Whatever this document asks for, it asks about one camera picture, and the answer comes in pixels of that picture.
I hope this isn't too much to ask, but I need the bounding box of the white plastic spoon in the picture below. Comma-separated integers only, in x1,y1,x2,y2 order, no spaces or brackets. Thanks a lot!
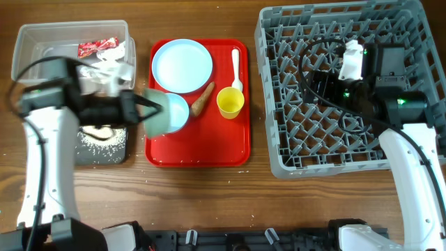
231,49,243,91

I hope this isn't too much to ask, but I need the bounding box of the large light blue plate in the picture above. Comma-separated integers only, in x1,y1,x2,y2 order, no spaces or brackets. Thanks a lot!
151,39,213,94

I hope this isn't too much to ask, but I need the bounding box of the white napkin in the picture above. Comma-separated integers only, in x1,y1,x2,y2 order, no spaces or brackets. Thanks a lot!
77,42,136,94

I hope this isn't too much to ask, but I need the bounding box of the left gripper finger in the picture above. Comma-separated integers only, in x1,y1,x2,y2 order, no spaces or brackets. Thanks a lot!
139,107,164,123
134,94,161,109

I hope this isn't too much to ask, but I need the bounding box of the yellow plastic cup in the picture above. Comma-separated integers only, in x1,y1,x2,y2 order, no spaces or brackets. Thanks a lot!
217,87,245,119

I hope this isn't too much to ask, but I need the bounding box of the red snack wrapper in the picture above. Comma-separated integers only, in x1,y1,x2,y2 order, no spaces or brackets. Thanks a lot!
77,37,119,59

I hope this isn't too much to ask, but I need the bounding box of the white rice pile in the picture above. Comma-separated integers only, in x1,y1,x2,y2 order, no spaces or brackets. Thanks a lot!
75,125,128,165

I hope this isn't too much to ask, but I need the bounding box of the grey dishwasher rack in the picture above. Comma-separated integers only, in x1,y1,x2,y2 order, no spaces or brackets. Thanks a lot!
254,1,445,178

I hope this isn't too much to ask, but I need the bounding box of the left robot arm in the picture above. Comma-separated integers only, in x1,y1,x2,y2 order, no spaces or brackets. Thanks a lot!
1,56,165,250

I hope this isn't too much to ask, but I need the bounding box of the green bowl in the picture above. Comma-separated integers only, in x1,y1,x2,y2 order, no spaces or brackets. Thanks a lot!
143,88,170,138

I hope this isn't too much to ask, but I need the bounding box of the clear plastic waste bin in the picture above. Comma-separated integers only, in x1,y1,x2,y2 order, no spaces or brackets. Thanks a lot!
11,20,136,94

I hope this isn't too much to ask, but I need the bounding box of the black waste tray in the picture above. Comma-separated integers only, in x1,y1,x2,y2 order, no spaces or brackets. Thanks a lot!
75,125,130,166

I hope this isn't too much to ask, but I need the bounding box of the brown carrot piece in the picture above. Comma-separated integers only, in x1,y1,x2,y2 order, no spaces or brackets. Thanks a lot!
190,82,215,117

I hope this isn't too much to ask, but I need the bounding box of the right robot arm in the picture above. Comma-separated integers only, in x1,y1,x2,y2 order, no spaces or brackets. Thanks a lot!
299,38,445,250

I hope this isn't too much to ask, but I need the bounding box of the red serving tray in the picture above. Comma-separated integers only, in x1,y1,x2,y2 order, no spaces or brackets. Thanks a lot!
145,38,251,167

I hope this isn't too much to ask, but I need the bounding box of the light blue bowl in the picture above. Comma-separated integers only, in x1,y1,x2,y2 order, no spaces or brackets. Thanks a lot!
167,93,190,133

